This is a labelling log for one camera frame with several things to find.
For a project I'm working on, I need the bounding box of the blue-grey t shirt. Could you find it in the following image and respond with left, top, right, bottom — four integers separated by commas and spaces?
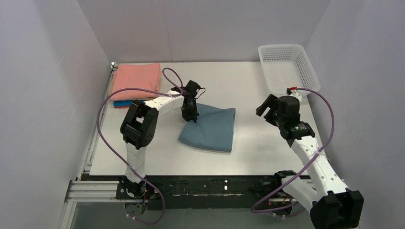
178, 104, 236, 153

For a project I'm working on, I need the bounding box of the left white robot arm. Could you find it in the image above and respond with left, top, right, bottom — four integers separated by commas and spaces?
120, 80, 205, 188

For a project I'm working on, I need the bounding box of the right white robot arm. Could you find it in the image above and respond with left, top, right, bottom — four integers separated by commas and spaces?
251, 94, 364, 229

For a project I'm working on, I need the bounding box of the white plastic basket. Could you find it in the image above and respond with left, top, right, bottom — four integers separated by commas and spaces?
258, 44, 321, 95

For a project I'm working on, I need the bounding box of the pink folded t shirt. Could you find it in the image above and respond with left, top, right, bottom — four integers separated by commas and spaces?
113, 63, 161, 101

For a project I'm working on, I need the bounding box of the blue folded t shirt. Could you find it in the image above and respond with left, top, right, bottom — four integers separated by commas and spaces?
113, 100, 134, 106

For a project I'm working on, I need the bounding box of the orange folded t shirt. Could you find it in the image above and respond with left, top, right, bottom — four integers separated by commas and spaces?
114, 105, 130, 109

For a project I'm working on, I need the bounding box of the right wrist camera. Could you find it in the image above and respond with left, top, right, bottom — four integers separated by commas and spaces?
286, 87, 302, 103

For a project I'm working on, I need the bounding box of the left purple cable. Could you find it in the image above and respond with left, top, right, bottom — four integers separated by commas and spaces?
96, 67, 185, 225

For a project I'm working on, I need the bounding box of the purple cable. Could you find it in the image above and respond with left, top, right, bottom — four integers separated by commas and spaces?
251, 87, 335, 219
96, 67, 185, 225

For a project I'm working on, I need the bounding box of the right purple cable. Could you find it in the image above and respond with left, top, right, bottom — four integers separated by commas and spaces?
251, 87, 335, 219

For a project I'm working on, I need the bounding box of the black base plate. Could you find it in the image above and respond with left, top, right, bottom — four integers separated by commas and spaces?
115, 175, 305, 211

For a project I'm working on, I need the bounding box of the aluminium frame rail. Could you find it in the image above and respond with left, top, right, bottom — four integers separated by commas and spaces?
58, 62, 360, 229

